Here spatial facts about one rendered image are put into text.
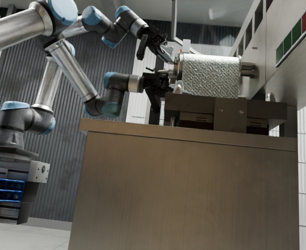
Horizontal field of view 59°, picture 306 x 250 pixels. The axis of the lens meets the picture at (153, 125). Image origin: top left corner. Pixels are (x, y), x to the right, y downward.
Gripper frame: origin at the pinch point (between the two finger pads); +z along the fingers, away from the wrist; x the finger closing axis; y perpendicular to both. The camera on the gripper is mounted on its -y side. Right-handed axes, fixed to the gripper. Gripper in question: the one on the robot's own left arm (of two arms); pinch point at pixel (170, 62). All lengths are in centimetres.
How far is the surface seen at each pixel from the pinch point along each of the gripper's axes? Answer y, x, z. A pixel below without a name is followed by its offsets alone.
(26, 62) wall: -63, 301, -279
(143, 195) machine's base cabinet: -46, -30, 35
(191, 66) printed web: 3.4, -4.5, 9.4
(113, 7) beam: 91, 240, -209
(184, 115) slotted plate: -18.5, -23.2, 25.3
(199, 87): -0.7, -4.6, 18.3
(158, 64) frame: 5.1, 28.7, -14.0
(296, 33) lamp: 17, -40, 33
